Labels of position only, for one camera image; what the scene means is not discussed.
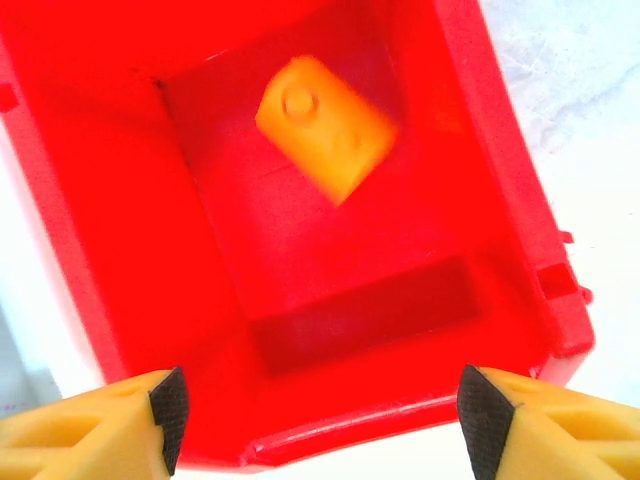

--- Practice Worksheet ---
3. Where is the yellow lego brick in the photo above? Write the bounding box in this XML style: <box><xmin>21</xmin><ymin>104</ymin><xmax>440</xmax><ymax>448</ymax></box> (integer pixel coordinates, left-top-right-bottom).
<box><xmin>254</xmin><ymin>53</ymin><xmax>400</xmax><ymax>207</ymax></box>

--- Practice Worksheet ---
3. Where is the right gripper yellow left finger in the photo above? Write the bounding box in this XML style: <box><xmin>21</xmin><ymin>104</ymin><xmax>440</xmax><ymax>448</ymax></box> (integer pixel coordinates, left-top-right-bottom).
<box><xmin>0</xmin><ymin>367</ymin><xmax>191</xmax><ymax>480</ymax></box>

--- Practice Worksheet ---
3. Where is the red plastic bin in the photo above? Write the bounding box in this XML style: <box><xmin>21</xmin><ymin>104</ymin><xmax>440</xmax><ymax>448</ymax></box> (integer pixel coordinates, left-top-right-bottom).
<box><xmin>0</xmin><ymin>0</ymin><xmax>597</xmax><ymax>470</ymax></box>

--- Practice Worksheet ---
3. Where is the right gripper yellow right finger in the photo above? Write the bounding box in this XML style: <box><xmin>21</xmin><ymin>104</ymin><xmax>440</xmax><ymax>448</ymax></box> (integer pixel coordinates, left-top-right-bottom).
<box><xmin>457</xmin><ymin>363</ymin><xmax>640</xmax><ymax>480</ymax></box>

